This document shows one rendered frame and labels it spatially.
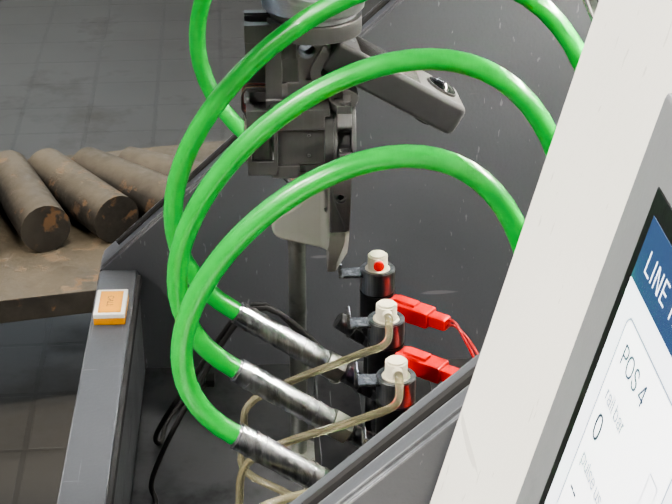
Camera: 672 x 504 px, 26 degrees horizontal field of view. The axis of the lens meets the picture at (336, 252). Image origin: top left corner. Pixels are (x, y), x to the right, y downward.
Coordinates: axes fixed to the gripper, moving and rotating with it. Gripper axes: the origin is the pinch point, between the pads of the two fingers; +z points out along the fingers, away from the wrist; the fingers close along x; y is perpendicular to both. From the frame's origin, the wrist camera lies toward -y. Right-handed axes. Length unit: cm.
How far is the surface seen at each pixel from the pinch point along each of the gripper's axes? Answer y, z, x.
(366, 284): -2.0, 2.2, 1.0
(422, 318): -6.3, 4.0, 3.6
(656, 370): -8, -25, 58
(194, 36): 11.4, -13.2, -14.8
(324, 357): 1.7, 4.2, 8.6
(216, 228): 10.8, 12.9, -31.0
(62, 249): 46, 80, -157
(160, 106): 36, 112, -314
